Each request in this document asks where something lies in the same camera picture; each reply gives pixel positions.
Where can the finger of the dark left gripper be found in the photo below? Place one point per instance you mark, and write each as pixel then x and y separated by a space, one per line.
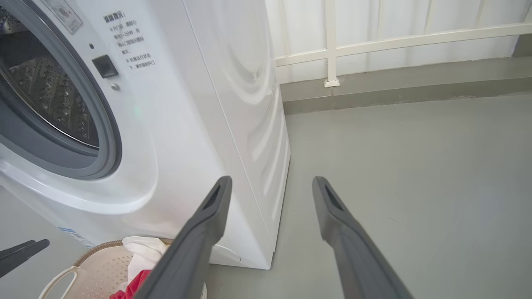
pixel 23 257
pixel 16 248

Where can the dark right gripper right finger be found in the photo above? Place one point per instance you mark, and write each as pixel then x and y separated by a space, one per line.
pixel 357 265

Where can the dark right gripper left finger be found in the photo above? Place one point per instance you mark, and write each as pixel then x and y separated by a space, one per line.
pixel 187 261

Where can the red garment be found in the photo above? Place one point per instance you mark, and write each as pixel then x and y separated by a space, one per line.
pixel 143 253

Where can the cream basket with brown rim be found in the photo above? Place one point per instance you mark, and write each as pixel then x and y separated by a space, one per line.
pixel 97 274

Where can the white front-load washing machine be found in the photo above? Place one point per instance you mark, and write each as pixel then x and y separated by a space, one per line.
pixel 187 124

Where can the round drain filter cover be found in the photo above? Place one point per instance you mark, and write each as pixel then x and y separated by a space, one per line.
pixel 226 253

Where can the blue energy label sticker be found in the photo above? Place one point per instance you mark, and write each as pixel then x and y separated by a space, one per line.
pixel 77 237

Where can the white metal railing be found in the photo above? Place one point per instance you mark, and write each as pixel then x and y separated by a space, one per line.
pixel 331 50

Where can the grey sticker beside drum opening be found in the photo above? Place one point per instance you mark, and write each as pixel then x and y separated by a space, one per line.
pixel 64 14

